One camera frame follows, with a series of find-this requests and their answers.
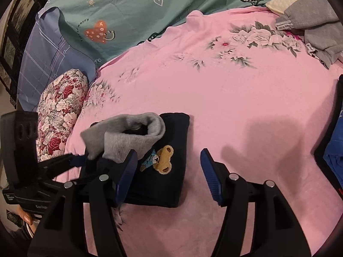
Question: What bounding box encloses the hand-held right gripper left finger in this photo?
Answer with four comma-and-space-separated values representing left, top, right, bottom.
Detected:
27, 149, 138, 257

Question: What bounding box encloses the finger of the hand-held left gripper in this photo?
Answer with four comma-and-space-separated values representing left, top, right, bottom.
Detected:
38, 152, 89, 179
72, 158, 115, 189

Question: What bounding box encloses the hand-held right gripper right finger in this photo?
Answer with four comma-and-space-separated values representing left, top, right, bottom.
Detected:
200, 148, 312, 257

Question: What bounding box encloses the dark navy sweatshirt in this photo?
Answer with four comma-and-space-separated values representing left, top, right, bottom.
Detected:
80, 112, 190, 208

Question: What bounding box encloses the person's left hand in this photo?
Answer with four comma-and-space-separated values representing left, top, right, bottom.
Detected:
17, 206, 37, 237

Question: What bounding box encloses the red floral pillow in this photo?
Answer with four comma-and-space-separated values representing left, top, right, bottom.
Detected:
36, 69, 89, 162

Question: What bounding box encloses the blue plaid pillow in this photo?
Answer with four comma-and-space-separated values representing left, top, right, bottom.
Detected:
17, 7, 98, 113

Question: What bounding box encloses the blue folded garment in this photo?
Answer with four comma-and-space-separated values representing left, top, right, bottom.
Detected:
323, 107, 343, 190

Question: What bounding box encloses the teal heart print quilt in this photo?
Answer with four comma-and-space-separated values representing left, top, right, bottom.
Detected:
38, 0, 298, 67

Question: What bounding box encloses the cream quilted pillow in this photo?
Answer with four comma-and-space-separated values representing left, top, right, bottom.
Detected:
265, 0, 304, 16

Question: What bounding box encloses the grey garment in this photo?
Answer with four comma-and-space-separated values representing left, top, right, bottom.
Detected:
275, 0, 343, 70

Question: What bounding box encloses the black framed wall panel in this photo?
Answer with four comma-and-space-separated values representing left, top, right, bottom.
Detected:
0, 0, 55, 108

